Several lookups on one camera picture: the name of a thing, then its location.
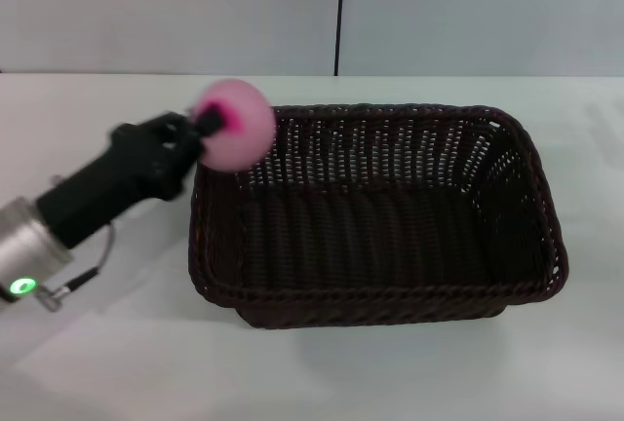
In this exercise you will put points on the black woven wicker basket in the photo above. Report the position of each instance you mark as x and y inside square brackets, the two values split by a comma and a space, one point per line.
[380, 241]

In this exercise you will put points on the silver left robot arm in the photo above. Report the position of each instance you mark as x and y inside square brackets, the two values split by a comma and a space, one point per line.
[24, 245]

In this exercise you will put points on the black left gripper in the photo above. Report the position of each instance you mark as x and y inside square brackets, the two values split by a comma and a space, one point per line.
[122, 172]

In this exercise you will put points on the pink foam ball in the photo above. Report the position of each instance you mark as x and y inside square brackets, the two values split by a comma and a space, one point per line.
[248, 133]

